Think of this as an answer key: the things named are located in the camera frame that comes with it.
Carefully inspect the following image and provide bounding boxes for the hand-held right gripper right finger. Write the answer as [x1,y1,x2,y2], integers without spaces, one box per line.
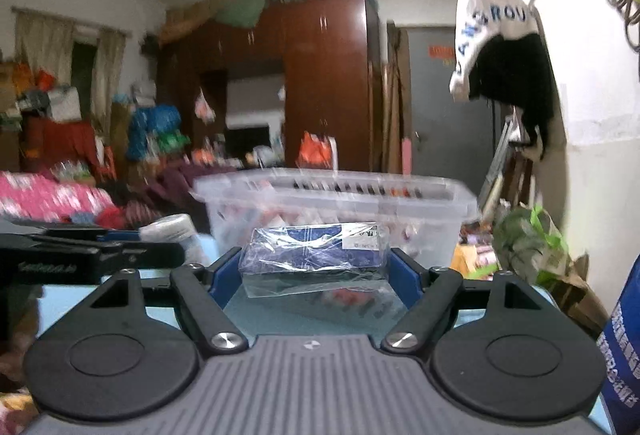
[381,247,548,357]

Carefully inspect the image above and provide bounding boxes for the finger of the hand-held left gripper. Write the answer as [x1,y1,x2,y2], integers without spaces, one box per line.
[29,223,147,247]
[97,241,187,273]

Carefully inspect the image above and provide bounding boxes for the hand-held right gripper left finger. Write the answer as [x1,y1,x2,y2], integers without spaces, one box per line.
[90,246,249,357]

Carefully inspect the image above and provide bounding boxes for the white roll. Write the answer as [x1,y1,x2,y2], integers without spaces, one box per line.
[139,213,197,242]

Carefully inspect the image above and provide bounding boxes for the blue box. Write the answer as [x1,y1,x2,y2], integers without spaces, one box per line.
[238,221,392,299]

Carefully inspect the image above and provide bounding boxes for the clear plastic storage bin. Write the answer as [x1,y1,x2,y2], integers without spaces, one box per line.
[192,166,482,272]

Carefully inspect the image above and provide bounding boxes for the pink floral blanket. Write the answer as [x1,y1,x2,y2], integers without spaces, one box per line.
[0,169,117,222]

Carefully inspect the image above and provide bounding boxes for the pile of printed packets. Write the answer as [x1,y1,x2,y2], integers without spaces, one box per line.
[449,224,502,277]

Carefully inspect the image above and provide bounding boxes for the maroon cloth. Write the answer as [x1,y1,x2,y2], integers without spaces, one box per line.
[149,161,237,216]

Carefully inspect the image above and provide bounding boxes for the red cloth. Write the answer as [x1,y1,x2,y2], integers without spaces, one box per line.
[21,116,99,174]

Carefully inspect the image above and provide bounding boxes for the blue patterned bundle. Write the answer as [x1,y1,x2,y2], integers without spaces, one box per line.
[126,104,184,162]

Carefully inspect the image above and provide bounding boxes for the pink foam board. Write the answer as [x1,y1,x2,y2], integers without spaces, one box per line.
[399,136,414,176]

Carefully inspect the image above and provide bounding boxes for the green plastic bag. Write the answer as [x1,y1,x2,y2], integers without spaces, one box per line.
[491,204,569,282]

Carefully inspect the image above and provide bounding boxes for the black television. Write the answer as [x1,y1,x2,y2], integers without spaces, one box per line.
[224,124,272,162]

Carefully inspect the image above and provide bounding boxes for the pile of bags and boxes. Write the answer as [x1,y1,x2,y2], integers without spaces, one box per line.
[0,59,84,126]

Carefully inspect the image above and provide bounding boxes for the grey door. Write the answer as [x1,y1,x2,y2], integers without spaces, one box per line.
[399,26,502,196]

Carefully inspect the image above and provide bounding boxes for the orange and white plastic bag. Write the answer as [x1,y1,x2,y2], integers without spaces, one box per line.
[298,130,336,166]

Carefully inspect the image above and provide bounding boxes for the small white hanging bag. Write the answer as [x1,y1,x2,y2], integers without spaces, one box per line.
[194,89,217,122]

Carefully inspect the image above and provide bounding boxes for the beige curtain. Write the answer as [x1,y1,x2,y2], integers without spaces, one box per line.
[94,26,127,116]
[11,9,77,86]

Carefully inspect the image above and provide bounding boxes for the brown paper bag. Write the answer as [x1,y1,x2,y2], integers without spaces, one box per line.
[536,254,612,342]

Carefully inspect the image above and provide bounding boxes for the leaning cardboard sheets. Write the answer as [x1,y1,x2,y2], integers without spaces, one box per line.
[381,24,412,176]

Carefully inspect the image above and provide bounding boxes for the brown wooden wardrobe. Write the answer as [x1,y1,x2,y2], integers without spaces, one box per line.
[156,0,384,174]

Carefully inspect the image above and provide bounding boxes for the blue printed bag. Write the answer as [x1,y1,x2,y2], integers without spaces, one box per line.
[594,254,640,435]

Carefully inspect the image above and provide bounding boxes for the orange door sign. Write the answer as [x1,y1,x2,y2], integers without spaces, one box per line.
[428,44,459,66]

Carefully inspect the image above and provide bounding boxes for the black garment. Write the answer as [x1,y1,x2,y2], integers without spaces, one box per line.
[469,34,557,162]

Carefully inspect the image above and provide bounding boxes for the green cloth bundle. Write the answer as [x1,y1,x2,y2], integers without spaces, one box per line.
[214,0,272,29]

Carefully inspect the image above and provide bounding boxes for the white printed garment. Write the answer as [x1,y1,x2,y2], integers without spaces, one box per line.
[448,0,544,104]

